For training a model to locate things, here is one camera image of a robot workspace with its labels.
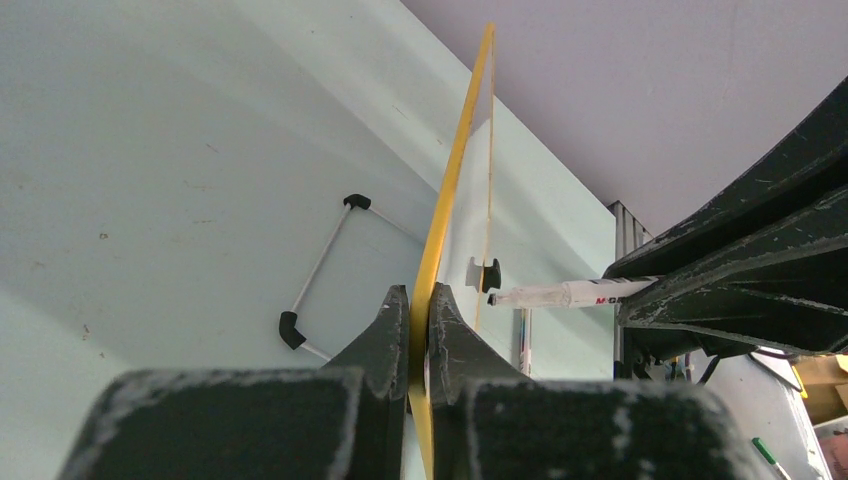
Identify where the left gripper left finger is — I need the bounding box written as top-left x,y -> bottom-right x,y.
59,285 -> 409,479

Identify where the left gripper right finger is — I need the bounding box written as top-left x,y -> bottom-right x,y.
428,284 -> 773,479

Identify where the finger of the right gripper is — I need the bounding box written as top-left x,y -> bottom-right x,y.
603,80 -> 847,278
618,188 -> 847,355

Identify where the yellow framed whiteboard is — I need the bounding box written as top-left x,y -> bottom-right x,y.
408,22 -> 496,479

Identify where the black whiteboard marker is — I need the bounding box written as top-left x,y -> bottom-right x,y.
487,276 -> 660,309

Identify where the red whiteboard marker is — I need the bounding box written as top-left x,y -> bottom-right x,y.
519,309 -> 532,376

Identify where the black right whiteboard foot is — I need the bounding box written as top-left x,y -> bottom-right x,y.
465,257 -> 502,293

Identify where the cardboard box in background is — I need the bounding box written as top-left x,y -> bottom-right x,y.
794,355 -> 847,425

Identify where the green marker in background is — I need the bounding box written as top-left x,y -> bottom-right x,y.
751,437 -> 791,480

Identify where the white wire board stand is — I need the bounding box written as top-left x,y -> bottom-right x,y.
278,193 -> 425,362

